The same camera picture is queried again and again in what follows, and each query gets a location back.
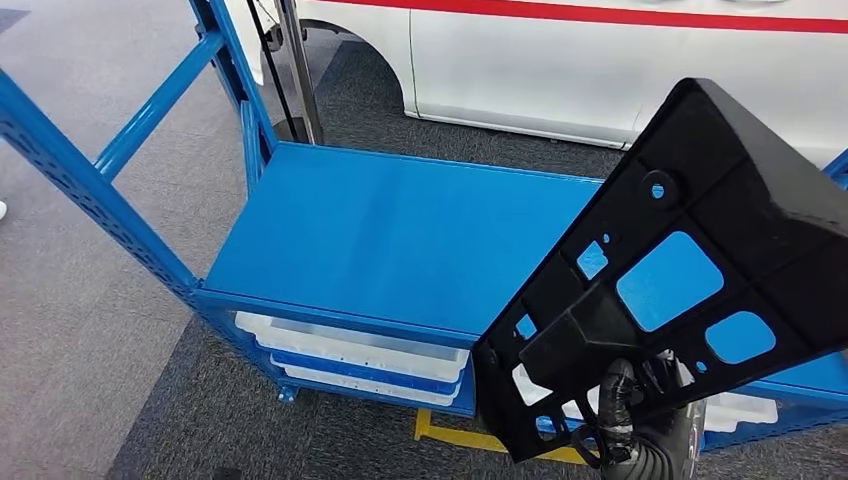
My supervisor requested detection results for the white car with red stripe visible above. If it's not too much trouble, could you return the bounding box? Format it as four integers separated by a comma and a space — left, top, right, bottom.
225, 0, 848, 170

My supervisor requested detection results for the thin black rod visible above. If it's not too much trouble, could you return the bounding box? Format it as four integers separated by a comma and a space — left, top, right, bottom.
245, 0, 301, 142

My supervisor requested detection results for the steel stanchion pole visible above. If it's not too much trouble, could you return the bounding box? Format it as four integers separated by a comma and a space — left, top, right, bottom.
274, 0, 326, 146

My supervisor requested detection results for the black plastic mounting plate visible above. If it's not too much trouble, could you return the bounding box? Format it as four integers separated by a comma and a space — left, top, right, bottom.
471, 78, 848, 465

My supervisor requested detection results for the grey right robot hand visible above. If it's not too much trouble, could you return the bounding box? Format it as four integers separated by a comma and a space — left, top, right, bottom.
635, 349, 706, 480

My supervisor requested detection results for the translucent white plastic bin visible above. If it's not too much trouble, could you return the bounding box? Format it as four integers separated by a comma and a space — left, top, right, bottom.
513, 364, 780, 433
235, 311, 470, 384
271, 357, 460, 408

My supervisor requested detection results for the blue metal shelf rack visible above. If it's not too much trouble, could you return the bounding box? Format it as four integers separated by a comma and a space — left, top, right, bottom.
0, 0, 848, 455

